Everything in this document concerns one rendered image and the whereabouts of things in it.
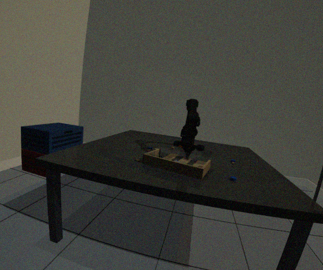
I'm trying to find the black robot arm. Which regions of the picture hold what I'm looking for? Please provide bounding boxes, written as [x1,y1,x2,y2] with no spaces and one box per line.
[181,99,200,147]

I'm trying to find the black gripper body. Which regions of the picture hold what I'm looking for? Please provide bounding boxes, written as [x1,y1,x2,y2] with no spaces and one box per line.
[173,134,204,151]

